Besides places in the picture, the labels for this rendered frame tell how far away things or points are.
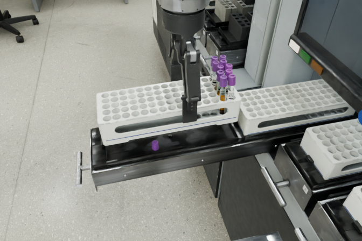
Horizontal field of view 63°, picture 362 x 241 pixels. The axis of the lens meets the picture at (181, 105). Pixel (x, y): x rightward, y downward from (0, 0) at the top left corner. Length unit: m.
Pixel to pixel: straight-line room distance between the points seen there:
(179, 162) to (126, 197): 0.92
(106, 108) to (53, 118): 1.47
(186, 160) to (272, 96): 0.27
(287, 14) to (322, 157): 0.35
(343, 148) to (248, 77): 0.46
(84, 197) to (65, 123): 0.59
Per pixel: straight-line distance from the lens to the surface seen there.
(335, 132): 0.72
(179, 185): 1.59
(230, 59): 1.05
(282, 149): 0.72
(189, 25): 0.51
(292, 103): 0.76
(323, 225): 0.67
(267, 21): 0.90
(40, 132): 2.03
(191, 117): 0.60
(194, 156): 0.68
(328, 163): 0.66
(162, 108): 0.61
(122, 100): 0.63
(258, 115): 0.69
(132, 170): 0.67
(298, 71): 0.84
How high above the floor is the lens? 1.32
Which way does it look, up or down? 41 degrees down
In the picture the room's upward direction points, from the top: straight up
